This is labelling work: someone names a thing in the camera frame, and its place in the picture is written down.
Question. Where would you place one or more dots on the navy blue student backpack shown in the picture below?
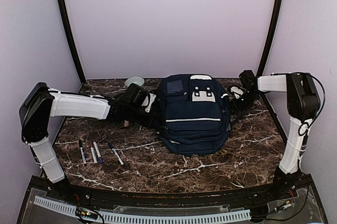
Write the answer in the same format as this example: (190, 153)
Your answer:
(195, 114)

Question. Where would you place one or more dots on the red cap marker pen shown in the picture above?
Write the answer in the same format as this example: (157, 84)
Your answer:
(93, 153)

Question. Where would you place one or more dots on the black right frame post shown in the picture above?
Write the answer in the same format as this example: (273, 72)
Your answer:
(269, 37)

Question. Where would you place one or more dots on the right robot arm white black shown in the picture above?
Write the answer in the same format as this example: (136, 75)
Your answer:
(303, 104)

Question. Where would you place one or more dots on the grey slotted cable duct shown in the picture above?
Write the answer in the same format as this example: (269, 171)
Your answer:
(142, 215)

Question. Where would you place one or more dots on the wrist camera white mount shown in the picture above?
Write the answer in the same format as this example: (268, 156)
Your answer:
(150, 100)
(235, 91)

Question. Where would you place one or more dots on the black frame post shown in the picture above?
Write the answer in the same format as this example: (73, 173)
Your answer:
(269, 37)
(70, 40)

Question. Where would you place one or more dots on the purple tip white marker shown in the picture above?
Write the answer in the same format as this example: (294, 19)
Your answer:
(98, 152)

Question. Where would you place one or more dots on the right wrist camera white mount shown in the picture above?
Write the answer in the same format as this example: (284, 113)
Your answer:
(235, 91)

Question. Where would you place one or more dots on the small circuit board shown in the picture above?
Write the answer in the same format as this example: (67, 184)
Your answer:
(85, 214)

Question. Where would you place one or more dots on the celadon bowl rear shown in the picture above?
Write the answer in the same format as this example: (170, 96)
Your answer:
(135, 80)

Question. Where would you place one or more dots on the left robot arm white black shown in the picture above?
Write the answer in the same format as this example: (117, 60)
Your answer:
(135, 104)

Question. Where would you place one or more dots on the black left frame post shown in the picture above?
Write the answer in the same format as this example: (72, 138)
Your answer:
(70, 40)

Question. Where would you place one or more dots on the blue cap marker pen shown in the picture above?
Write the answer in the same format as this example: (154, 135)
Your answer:
(113, 150)

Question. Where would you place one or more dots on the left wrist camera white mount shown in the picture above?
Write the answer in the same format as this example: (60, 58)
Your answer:
(150, 100)

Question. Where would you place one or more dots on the black marker pen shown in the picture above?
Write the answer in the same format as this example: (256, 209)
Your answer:
(82, 152)

